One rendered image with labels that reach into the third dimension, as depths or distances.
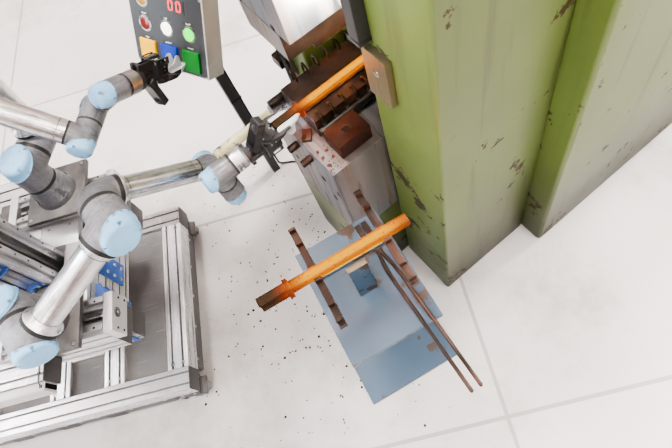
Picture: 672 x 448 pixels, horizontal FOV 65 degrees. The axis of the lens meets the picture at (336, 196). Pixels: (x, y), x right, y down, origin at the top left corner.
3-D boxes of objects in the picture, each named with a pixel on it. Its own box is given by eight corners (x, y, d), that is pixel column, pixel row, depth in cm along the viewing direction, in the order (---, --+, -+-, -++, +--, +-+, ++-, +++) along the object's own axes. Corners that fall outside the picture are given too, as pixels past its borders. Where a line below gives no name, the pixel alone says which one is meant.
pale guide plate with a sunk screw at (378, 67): (392, 110, 135) (384, 65, 120) (370, 90, 139) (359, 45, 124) (398, 105, 135) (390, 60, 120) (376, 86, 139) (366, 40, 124)
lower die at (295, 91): (320, 136, 169) (314, 121, 161) (285, 101, 178) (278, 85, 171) (419, 60, 175) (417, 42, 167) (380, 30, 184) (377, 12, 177)
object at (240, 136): (217, 165, 212) (212, 158, 208) (211, 157, 215) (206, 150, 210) (303, 101, 218) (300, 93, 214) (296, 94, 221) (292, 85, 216)
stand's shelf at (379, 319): (354, 368, 153) (353, 367, 151) (296, 258, 173) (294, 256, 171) (442, 315, 154) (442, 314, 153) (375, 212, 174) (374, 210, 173)
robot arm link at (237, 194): (234, 176, 180) (221, 159, 170) (253, 195, 175) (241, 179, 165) (216, 191, 178) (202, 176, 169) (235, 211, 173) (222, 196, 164)
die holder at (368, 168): (357, 233, 200) (333, 176, 161) (300, 171, 218) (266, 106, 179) (466, 144, 207) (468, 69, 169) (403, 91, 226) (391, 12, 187)
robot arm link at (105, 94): (80, 92, 155) (92, 80, 149) (110, 79, 163) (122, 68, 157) (96, 115, 157) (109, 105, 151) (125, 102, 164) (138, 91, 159)
